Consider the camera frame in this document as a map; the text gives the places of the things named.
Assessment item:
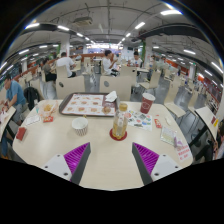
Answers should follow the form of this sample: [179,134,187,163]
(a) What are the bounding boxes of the red paper cup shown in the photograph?
[139,92,157,115]

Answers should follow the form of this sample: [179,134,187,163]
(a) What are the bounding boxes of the red paper carton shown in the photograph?
[42,115,55,124]

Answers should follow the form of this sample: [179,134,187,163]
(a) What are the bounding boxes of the white label with red print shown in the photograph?
[175,143,193,163]

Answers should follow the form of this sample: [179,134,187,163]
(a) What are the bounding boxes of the white patterned paper cup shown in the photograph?
[71,116,90,137]

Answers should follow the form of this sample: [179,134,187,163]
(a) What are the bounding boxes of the clear food wrapper bag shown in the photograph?
[35,100,59,122]

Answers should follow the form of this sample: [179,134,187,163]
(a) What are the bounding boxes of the brown bun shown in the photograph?
[101,105,112,115]

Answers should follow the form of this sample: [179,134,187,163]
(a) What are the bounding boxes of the group of ceiling lights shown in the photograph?
[0,8,224,79]

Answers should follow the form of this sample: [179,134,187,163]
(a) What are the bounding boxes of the clear bottle with yellow drink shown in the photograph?
[111,102,129,140]

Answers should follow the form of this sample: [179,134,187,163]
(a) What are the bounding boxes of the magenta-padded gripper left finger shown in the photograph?
[42,142,92,185]

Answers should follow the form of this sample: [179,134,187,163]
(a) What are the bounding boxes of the crumpled white napkin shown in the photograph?
[104,90,118,103]

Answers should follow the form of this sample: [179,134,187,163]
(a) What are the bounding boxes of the small red packet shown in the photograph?
[153,118,163,129]

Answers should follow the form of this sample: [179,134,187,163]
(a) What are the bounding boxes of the beige side table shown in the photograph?
[194,105,221,141]
[0,105,16,131]

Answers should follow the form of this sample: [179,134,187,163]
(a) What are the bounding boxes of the colourful sticker leaflet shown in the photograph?
[124,109,154,132]

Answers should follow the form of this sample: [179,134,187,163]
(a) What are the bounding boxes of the person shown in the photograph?
[128,50,144,68]
[39,58,58,83]
[0,74,28,126]
[213,119,224,160]
[55,51,77,79]
[101,49,118,76]

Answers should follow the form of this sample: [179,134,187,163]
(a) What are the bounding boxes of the white paper sheet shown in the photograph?
[23,114,42,127]

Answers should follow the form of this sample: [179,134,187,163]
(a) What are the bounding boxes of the brown food tray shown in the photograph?
[58,92,120,118]

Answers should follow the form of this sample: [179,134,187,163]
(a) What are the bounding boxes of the black backpack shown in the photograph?
[23,86,40,111]

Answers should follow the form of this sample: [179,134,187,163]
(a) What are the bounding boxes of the group of beige chairs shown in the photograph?
[119,56,204,119]

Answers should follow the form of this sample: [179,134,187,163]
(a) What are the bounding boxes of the flat round red coaster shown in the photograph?
[109,128,128,142]

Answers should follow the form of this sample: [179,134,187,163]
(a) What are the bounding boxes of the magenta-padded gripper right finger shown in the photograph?
[131,142,183,186]

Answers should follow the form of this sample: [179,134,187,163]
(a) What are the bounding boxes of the red wallet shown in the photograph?
[15,126,28,142]

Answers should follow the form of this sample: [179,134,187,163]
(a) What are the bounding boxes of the ceiling air conditioner unit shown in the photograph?
[71,16,94,28]

